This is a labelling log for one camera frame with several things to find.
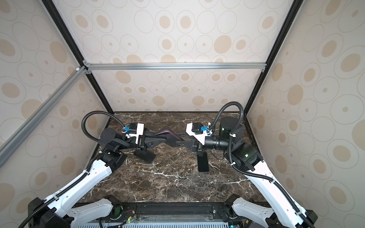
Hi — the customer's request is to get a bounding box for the black smartphone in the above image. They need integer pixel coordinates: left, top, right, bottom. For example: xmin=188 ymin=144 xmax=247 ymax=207
xmin=197 ymin=152 xmax=209 ymax=173
xmin=154 ymin=129 xmax=183 ymax=147

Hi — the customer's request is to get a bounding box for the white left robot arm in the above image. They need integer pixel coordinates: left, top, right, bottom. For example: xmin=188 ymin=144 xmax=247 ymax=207
xmin=20 ymin=123 xmax=181 ymax=228

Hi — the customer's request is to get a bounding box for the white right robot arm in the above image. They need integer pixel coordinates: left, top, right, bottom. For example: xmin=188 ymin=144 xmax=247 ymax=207
xmin=177 ymin=116 xmax=317 ymax=228

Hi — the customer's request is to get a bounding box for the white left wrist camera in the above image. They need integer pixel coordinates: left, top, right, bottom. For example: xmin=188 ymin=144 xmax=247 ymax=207
xmin=124 ymin=123 xmax=144 ymax=144

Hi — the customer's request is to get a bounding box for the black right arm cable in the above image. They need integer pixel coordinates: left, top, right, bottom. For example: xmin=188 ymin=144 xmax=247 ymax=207
xmin=209 ymin=101 xmax=316 ymax=228

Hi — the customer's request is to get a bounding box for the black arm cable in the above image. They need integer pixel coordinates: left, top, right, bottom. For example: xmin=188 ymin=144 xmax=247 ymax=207
xmin=17 ymin=111 xmax=127 ymax=228
xmin=209 ymin=101 xmax=316 ymax=228

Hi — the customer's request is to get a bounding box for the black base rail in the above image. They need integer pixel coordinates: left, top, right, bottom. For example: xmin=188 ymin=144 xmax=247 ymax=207
xmin=97 ymin=202 xmax=253 ymax=228

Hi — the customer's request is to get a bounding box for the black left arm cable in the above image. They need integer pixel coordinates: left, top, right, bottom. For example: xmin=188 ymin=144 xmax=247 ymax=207
xmin=17 ymin=111 xmax=127 ymax=228

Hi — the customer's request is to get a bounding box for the silver aluminium rail back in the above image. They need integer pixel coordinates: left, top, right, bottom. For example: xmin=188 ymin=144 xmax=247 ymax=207
xmin=86 ymin=62 xmax=266 ymax=70

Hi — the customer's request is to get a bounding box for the silver aluminium rail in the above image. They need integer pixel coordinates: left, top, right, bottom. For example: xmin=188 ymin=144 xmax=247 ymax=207
xmin=1 ymin=66 xmax=86 ymax=166
xmin=86 ymin=62 xmax=266 ymax=70

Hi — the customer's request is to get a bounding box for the black corner frame post left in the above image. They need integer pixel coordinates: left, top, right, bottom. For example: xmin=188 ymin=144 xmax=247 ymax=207
xmin=41 ymin=0 xmax=115 ymax=114

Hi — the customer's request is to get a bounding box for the black corner frame post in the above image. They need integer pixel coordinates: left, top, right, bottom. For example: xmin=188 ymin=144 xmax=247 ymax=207
xmin=244 ymin=0 xmax=304 ymax=116
xmin=41 ymin=0 xmax=115 ymax=114

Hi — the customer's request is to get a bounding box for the silver aluminium rail left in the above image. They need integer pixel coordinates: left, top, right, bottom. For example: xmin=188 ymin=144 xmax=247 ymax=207
xmin=1 ymin=66 xmax=86 ymax=166

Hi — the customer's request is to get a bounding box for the black corner frame post right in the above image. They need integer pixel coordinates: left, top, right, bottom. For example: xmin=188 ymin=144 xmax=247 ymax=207
xmin=244 ymin=0 xmax=304 ymax=116

